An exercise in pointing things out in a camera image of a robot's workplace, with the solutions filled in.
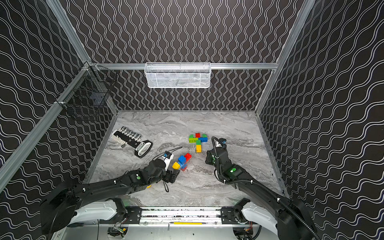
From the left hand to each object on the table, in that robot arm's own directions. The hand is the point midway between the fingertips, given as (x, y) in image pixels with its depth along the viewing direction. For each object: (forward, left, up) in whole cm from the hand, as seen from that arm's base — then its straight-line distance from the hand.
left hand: (177, 171), depth 80 cm
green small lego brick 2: (+24, -10, -7) cm, 27 cm away
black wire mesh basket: (+47, +62, +17) cm, 79 cm away
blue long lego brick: (+26, -14, -6) cm, 30 cm away
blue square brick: (+5, -2, +4) cm, 6 cm away
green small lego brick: (+30, -5, -9) cm, 31 cm away
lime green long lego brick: (+25, -7, -7) cm, 27 cm away
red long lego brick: (+9, -5, +1) cm, 10 cm away
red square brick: (+29, -10, -6) cm, 32 cm away
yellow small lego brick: (+2, +1, +2) cm, 3 cm away
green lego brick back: (+31, -15, -8) cm, 35 cm away
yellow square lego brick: (+19, -11, -7) cm, 23 cm away
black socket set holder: (+25, +40, -8) cm, 48 cm away
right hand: (+11, -17, +4) cm, 21 cm away
